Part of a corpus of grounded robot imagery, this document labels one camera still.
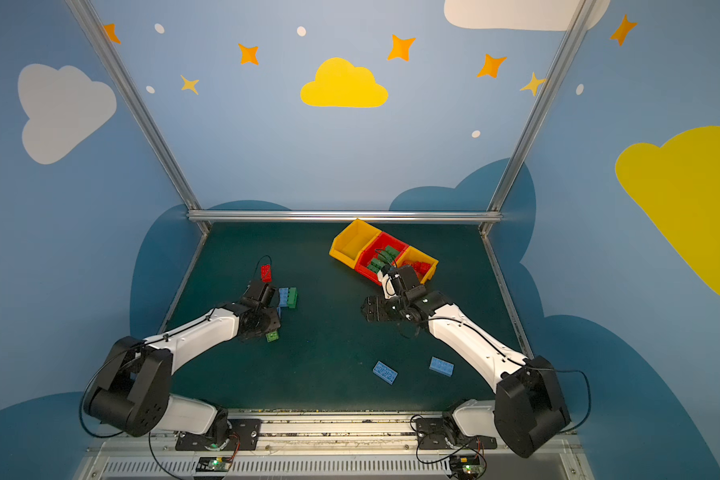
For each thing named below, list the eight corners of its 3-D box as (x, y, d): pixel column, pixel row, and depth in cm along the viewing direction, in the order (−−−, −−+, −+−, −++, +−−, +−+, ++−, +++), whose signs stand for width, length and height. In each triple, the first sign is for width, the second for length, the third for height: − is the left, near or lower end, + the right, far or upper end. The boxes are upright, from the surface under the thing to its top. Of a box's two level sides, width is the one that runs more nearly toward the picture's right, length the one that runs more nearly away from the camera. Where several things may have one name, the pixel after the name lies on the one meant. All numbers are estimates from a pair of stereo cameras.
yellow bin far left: (327, 254, 113) (326, 245, 109) (355, 227, 122) (355, 217, 118) (353, 269, 108) (353, 260, 104) (380, 240, 118) (381, 230, 114)
